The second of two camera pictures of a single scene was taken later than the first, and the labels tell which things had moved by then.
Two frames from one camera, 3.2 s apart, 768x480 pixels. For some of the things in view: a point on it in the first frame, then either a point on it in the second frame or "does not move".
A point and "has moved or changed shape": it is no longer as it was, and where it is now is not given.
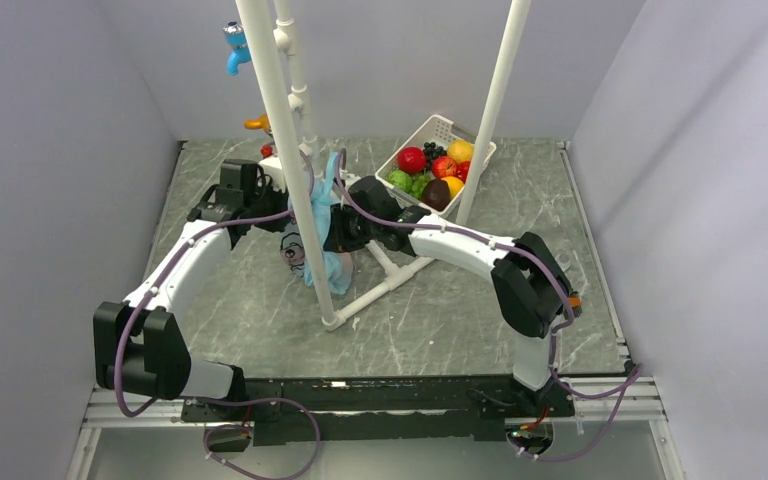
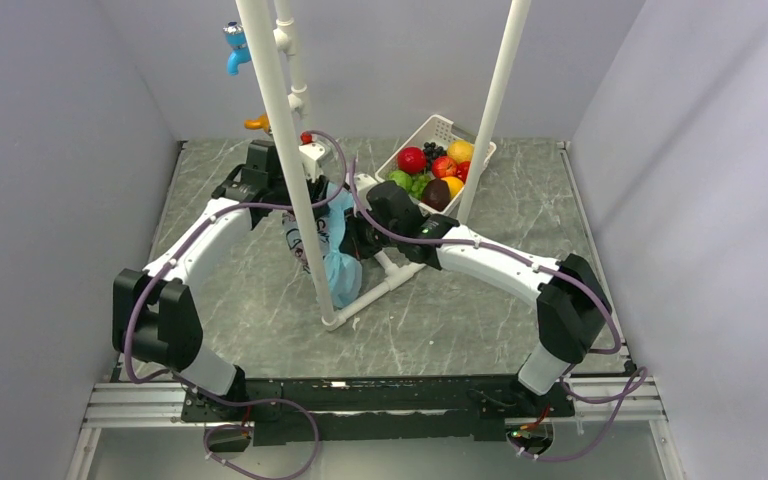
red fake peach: x=444 y=166 does not move
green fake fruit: x=400 y=180 does not move
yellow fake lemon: x=460 y=150 does not move
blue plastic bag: x=319 y=193 has moved or changed shape
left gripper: x=281 y=198 → x=318 y=189
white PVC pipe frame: x=514 y=13 does not move
